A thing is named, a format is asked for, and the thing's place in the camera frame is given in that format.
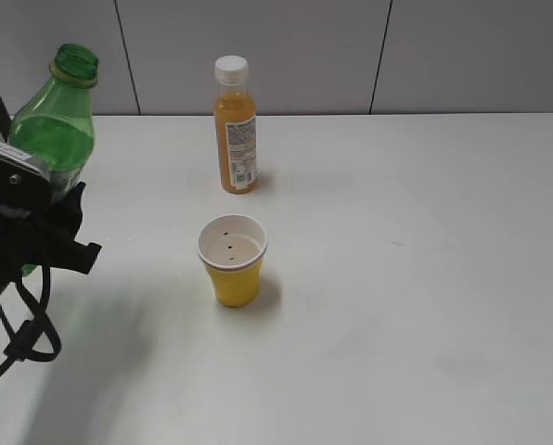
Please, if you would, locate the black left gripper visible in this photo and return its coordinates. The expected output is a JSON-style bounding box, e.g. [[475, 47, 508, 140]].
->
[[0, 141, 102, 294]]

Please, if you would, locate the green sprite bottle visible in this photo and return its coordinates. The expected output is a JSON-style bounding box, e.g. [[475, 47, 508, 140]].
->
[[7, 43, 100, 277]]

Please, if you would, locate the yellow paper cup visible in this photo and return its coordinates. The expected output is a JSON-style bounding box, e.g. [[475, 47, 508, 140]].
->
[[197, 214, 268, 308]]

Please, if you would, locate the orange juice bottle white cap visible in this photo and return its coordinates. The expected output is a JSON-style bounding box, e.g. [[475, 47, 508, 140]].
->
[[213, 55, 257, 194]]

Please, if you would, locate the black cable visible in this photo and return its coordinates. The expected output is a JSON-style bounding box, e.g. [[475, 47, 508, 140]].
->
[[0, 263, 63, 393]]

